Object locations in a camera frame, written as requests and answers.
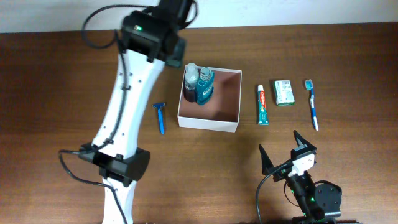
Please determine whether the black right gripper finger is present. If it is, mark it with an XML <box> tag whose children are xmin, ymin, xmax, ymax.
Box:
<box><xmin>293</xmin><ymin>130</ymin><xmax>316</xmax><ymax>150</ymax></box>
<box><xmin>259</xmin><ymin>144</ymin><xmax>274</xmax><ymax>175</ymax></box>

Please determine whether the clear purple soap dispenser bottle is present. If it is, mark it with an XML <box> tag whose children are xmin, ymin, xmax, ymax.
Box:
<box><xmin>184</xmin><ymin>63</ymin><xmax>199</xmax><ymax>102</ymax></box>

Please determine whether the teal Listerine mouthwash bottle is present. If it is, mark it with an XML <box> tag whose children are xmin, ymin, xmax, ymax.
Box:
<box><xmin>196</xmin><ymin>67</ymin><xmax>215</xmax><ymax>105</ymax></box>

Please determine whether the green white Dettol soap box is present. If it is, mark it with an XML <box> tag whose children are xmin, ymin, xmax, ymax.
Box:
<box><xmin>274</xmin><ymin>80</ymin><xmax>295</xmax><ymax>106</ymax></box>

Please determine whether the pink cardboard box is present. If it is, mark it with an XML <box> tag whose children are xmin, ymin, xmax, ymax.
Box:
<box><xmin>177</xmin><ymin>67</ymin><xmax>242</xmax><ymax>133</ymax></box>

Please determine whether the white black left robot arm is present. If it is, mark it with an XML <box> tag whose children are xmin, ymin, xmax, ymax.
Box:
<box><xmin>78</xmin><ymin>0</ymin><xmax>198</xmax><ymax>223</ymax></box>

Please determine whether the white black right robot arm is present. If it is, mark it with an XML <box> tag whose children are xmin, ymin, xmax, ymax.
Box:
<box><xmin>256</xmin><ymin>131</ymin><xmax>342</xmax><ymax>223</ymax></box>

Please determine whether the Colgate toothpaste tube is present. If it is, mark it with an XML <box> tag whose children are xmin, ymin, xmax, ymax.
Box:
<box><xmin>257</xmin><ymin>85</ymin><xmax>269</xmax><ymax>126</ymax></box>

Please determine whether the blue disposable razor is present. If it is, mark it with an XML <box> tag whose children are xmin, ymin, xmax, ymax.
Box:
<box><xmin>152</xmin><ymin>103</ymin><xmax>165</xmax><ymax>134</ymax></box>

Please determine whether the blue white toothbrush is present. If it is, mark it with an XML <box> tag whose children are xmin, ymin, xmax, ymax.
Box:
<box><xmin>305</xmin><ymin>79</ymin><xmax>319</xmax><ymax>131</ymax></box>

